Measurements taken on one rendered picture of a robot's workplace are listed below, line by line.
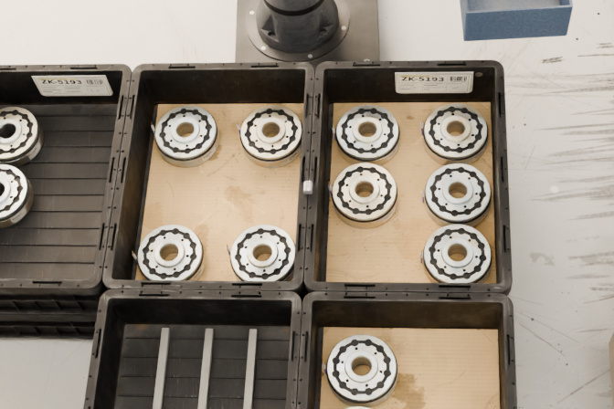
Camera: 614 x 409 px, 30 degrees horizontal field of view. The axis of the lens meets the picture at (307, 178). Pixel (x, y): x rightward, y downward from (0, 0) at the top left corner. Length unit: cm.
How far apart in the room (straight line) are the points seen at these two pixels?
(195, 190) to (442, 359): 49
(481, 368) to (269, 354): 32
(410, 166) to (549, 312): 33
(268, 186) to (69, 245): 33
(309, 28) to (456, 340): 64
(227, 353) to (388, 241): 30
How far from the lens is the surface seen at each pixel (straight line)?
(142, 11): 226
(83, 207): 191
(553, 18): 168
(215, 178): 188
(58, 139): 199
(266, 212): 184
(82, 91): 197
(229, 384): 174
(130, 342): 179
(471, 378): 172
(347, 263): 179
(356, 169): 183
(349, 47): 209
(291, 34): 205
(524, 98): 209
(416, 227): 181
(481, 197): 180
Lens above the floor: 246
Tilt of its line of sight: 61 degrees down
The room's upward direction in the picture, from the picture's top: 11 degrees counter-clockwise
